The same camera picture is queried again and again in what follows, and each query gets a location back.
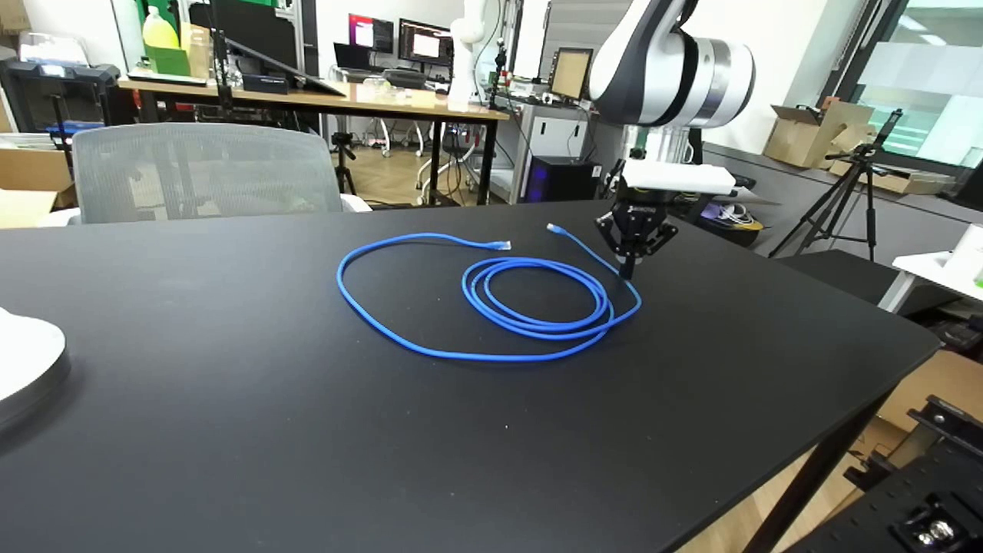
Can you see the monitor with white window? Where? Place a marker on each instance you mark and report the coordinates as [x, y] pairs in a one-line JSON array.
[[425, 44]]

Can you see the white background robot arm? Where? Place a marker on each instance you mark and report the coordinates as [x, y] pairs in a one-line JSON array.
[[471, 48]]

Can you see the open cardboard box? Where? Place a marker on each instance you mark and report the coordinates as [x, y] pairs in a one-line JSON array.
[[802, 138]]

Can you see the small black tripod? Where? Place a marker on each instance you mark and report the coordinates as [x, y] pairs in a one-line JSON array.
[[341, 156]]

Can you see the monitor with pink screen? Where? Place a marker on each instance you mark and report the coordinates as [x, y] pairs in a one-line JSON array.
[[370, 32]]

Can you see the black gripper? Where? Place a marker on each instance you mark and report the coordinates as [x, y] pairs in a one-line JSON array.
[[638, 218]]

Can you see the white side table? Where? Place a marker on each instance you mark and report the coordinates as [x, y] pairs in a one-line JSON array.
[[921, 268]]

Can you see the clear acrylic plate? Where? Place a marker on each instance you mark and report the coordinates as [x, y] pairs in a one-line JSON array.
[[27, 354]]

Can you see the tall black tripod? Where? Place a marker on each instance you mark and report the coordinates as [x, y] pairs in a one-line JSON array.
[[859, 179]]

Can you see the framed picture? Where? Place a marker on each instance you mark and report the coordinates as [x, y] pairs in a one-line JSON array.
[[572, 74]]

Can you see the black computer tower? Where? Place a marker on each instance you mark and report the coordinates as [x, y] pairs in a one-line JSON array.
[[559, 181]]

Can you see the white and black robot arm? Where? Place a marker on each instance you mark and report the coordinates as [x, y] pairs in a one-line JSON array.
[[677, 76]]

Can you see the grey mesh office chair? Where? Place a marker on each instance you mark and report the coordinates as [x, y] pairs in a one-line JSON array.
[[205, 174]]

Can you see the long wooden desk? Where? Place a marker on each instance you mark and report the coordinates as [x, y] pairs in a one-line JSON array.
[[309, 98]]

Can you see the black and silver bracket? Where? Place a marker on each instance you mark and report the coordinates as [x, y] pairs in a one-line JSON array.
[[927, 532]]

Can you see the black perforated breadboard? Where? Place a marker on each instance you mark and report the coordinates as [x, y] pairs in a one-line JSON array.
[[909, 491]]

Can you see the yellow green bottle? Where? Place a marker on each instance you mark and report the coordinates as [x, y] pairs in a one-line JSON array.
[[163, 33]]

